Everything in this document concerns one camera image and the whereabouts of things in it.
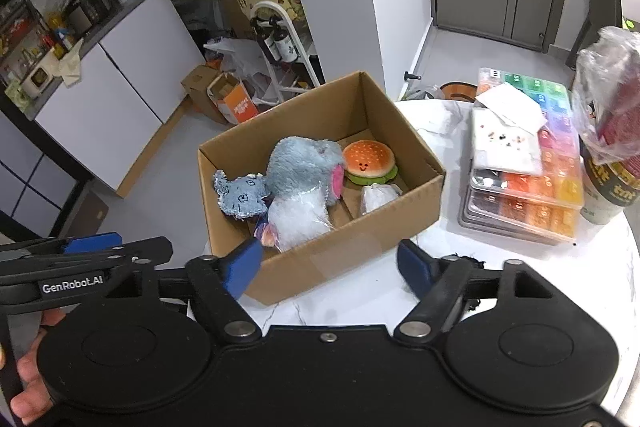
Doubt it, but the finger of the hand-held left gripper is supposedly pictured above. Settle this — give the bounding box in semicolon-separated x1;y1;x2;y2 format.
0;232;124;261
0;236;174;286

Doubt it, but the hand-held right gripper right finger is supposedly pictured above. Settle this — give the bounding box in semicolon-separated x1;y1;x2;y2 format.
396;238;551;344

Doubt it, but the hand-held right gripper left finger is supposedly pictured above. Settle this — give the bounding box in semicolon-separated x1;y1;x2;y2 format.
135;237;265;344

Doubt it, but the brown cardboard box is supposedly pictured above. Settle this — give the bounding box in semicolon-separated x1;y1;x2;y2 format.
197;71;447;307

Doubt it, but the small blue elephant plush toy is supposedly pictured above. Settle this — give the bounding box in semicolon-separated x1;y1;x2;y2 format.
213;172;272;222

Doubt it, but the grey white fluffy plush toy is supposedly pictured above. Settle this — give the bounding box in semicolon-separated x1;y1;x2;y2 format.
260;136;347;253

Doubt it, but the person's left hand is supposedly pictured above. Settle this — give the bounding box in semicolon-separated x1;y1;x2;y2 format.
9;308;67;426

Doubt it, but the black-framed panel cabinet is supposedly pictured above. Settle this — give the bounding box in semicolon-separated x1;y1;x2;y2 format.
0;112;96;239

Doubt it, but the burger plush toy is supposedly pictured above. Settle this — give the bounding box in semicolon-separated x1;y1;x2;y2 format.
342;140;400;186

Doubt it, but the white crumpled tissue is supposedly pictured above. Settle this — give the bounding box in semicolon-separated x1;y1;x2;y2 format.
417;107;469;136

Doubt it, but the white kitchen cabinet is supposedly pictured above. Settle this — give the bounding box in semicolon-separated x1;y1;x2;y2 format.
0;0;206;200

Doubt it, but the white bead board pack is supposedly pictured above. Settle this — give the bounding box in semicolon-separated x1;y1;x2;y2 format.
471;108;544;176

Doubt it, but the colourful bead organizer box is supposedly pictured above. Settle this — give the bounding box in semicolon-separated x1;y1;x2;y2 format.
459;68;586;247

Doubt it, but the orange cardboard carton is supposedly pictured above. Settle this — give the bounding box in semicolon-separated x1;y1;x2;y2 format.
207;72;260;126

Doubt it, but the white small counter appliance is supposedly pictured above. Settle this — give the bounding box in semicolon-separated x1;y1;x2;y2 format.
20;62;54;100

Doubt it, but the crumpled plastic bag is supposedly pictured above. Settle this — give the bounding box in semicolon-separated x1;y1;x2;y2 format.
402;84;445;103

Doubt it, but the beige cloth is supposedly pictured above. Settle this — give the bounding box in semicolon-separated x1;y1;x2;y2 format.
55;39;84;88

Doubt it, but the orange round stool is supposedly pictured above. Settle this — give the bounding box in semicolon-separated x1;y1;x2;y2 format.
441;82;476;102

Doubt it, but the white folded paper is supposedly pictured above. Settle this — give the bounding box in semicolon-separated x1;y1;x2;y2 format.
474;83;547;128

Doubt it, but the white plastic bag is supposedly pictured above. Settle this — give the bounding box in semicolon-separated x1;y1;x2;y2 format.
202;37;266;83

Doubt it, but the row of condiment bottles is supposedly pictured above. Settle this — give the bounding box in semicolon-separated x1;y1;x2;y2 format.
0;0;66;73

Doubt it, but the white metal rack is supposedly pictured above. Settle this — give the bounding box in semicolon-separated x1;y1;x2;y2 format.
249;2;326;103

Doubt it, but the dark bottle white label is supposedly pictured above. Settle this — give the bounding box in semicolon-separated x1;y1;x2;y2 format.
250;17;282;66
265;16;301;62

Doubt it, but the black kitchen appliance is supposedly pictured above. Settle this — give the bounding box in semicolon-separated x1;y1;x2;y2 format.
65;0;111;36

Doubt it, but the clear plastic bag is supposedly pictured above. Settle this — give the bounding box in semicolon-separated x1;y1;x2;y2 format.
572;27;640;168

